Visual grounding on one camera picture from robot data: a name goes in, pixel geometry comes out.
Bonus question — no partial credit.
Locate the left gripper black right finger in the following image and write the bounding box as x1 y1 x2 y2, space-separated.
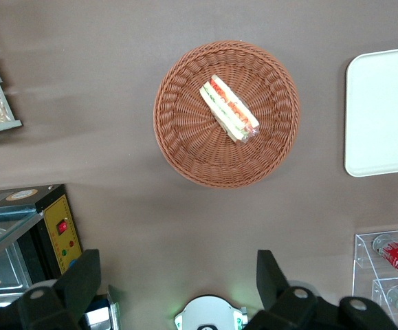
250 249 323 330

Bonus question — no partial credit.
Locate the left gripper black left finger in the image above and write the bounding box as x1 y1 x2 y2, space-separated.
18 249 102 330

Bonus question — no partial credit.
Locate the layered sandwich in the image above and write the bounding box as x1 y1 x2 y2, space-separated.
198 74 261 145

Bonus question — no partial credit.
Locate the round brown wicker basket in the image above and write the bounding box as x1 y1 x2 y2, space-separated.
153 40 302 189

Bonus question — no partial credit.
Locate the cream plastic tray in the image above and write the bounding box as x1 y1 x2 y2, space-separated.
344 45 398 178

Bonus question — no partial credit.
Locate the grey metal box device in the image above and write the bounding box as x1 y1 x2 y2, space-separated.
81 284 122 330

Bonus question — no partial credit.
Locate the black food warmer yellow panel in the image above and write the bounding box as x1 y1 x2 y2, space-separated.
0 184 83 310

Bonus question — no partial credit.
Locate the steel warmer pan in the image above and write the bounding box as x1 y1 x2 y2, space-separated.
0 226 32 300

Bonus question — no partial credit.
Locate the clear acrylic bottle rack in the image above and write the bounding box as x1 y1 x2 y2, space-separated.
352 227 398 330

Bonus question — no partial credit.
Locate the grey metal snack rack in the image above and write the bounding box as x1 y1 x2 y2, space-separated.
0 36 23 138

